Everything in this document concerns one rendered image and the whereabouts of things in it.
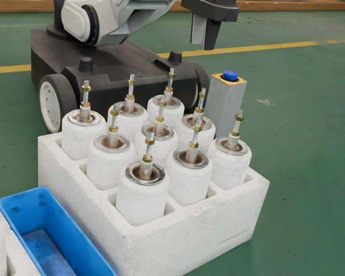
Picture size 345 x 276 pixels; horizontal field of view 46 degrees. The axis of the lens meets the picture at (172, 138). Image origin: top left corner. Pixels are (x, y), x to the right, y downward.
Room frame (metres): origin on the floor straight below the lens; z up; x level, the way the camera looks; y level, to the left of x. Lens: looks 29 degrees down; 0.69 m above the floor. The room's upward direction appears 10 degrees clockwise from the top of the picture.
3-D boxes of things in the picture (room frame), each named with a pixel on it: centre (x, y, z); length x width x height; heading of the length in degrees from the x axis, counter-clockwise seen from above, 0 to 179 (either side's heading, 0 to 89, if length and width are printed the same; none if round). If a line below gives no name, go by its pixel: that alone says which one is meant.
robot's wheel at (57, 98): (1.11, 0.37, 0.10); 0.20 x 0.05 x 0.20; 42
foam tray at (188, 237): (0.79, 0.03, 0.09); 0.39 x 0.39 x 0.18; 44
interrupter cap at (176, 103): (0.96, 0.03, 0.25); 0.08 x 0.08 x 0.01
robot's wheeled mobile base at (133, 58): (1.47, 0.33, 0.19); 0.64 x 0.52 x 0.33; 42
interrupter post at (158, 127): (0.79, 0.03, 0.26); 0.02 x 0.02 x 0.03
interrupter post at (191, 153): (0.71, -0.04, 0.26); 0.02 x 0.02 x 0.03
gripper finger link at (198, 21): (0.75, -0.01, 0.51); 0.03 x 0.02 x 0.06; 132
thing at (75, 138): (0.79, 0.20, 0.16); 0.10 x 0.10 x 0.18
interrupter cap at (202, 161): (0.71, -0.04, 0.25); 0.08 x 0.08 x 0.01
